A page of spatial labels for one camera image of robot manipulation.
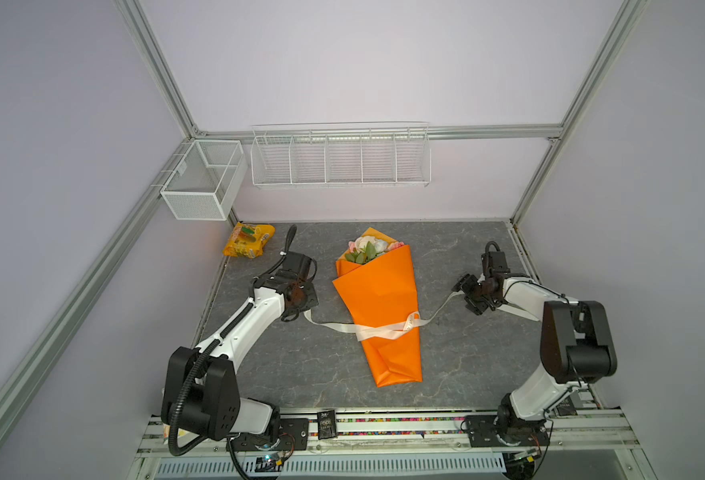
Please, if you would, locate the white mesh box basket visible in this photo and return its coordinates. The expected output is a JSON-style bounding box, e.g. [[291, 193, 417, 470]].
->
[[160, 140, 248, 221]]

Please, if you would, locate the orange wrapping paper sheet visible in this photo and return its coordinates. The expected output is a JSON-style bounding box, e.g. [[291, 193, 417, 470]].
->
[[334, 227, 422, 388]]

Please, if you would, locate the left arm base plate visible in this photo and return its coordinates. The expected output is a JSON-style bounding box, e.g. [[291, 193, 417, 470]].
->
[[234, 417, 310, 452]]

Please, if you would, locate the yellow snack bag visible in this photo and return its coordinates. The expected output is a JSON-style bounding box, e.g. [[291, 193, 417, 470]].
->
[[222, 222, 276, 259]]

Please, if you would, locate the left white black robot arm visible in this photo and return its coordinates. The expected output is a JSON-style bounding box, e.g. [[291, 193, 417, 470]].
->
[[160, 278, 318, 456]]

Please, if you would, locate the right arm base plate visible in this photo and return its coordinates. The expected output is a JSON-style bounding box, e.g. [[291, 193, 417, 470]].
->
[[460, 414, 550, 448]]

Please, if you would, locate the cream fake rose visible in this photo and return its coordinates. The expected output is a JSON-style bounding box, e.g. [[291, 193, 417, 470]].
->
[[354, 235, 377, 251]]

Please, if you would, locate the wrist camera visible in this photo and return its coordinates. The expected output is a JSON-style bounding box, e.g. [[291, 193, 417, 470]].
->
[[481, 250, 510, 279], [278, 252, 316, 281]]

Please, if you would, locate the cream printed ribbon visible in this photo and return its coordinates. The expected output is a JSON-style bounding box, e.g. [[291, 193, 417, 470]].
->
[[302, 292, 460, 342]]

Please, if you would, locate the black box on rail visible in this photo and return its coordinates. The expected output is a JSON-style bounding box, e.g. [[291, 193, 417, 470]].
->
[[316, 410, 338, 440]]

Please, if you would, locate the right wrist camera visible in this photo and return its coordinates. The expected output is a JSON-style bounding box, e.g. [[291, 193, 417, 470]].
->
[[481, 250, 510, 279]]

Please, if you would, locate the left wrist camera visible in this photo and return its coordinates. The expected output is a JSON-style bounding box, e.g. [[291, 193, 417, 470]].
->
[[278, 252, 316, 281]]

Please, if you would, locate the white fake rose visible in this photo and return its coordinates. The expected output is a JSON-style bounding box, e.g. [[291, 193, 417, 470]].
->
[[344, 238, 389, 265]]

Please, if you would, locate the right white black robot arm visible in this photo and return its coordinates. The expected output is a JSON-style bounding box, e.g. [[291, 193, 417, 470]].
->
[[452, 274, 618, 435]]

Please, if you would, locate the white wire shelf basket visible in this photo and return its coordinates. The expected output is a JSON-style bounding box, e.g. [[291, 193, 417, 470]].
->
[[250, 122, 432, 189]]

